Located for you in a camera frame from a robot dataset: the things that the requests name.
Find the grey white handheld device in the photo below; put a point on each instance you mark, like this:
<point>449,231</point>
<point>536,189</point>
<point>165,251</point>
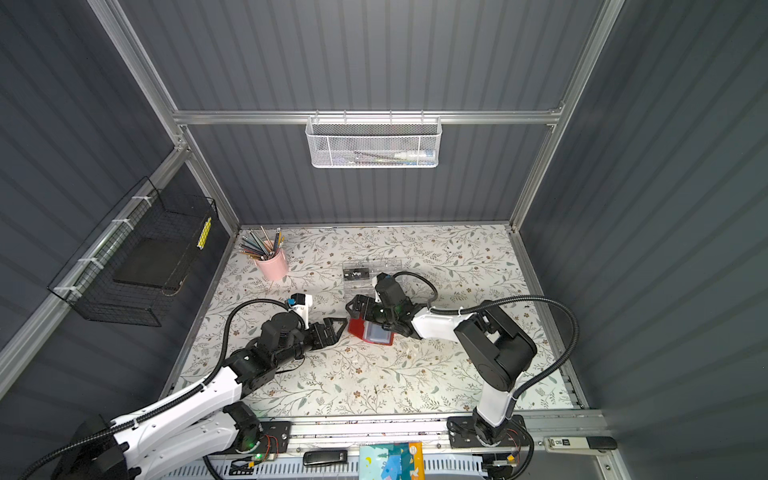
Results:
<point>580,445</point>

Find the black wire wall basket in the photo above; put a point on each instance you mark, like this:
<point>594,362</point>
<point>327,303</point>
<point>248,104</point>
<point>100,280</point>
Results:
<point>86,282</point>

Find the white wire mesh basket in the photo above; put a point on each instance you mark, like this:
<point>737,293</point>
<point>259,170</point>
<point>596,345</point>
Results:
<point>369,145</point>

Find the pink pencil cup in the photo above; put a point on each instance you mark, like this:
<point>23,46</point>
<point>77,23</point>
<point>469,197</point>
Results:
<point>275,268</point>

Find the clear acrylic organizer tray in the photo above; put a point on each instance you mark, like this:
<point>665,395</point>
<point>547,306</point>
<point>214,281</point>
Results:
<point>367,287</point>

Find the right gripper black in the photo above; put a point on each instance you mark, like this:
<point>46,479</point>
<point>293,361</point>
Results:
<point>372,310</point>

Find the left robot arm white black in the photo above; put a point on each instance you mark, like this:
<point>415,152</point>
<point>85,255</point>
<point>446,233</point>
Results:
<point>205,418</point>

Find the black stapler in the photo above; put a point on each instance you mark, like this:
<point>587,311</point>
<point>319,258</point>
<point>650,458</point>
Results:
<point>324,457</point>

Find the colourful picture book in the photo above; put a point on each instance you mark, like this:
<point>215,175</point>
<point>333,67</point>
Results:
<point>392,461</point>

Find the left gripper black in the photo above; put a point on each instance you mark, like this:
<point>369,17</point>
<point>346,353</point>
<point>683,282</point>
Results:
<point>315,333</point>

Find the floral table mat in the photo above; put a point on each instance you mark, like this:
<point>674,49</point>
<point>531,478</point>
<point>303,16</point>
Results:
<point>466,263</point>

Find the white marker in basket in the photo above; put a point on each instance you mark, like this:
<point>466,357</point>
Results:
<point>416,157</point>

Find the black notebook in basket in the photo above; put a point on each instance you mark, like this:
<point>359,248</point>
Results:
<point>154,263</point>

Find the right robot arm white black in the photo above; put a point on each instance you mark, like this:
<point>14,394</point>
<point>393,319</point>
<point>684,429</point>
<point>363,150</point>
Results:
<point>499,349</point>

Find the red leather card holder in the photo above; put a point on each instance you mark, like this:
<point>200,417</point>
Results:
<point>370,332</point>

